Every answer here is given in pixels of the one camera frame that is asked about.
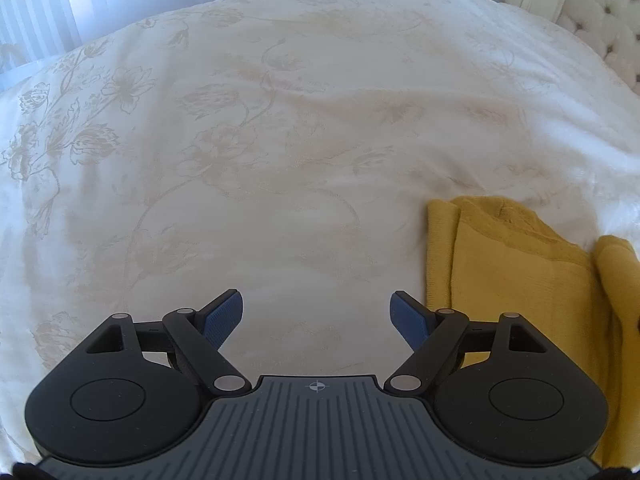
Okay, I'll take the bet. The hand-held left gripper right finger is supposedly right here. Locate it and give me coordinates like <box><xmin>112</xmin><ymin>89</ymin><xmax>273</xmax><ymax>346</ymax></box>
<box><xmin>384</xmin><ymin>290</ymin><xmax>551</xmax><ymax>395</ymax></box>

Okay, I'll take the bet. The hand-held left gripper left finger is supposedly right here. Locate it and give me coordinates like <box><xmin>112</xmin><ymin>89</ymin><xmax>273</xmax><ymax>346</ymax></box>
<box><xmin>82</xmin><ymin>289</ymin><xmax>253</xmax><ymax>396</ymax></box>

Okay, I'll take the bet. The yellow knit sweater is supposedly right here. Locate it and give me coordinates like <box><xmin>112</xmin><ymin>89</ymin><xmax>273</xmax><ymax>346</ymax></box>
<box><xmin>426</xmin><ymin>197</ymin><xmax>640</xmax><ymax>472</ymax></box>

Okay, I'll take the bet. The white floral bedspread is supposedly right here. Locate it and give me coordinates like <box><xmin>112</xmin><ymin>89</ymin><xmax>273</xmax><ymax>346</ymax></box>
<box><xmin>0</xmin><ymin>0</ymin><xmax>640</xmax><ymax>466</ymax></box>

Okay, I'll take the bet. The tufted cream headboard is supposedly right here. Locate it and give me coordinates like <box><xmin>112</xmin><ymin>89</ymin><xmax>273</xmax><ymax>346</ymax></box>
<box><xmin>556</xmin><ymin>0</ymin><xmax>640</xmax><ymax>88</ymax></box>

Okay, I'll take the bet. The white striped curtain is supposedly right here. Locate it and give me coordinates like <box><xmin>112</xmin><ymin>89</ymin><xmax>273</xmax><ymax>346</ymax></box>
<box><xmin>0</xmin><ymin>0</ymin><xmax>85</xmax><ymax>68</ymax></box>

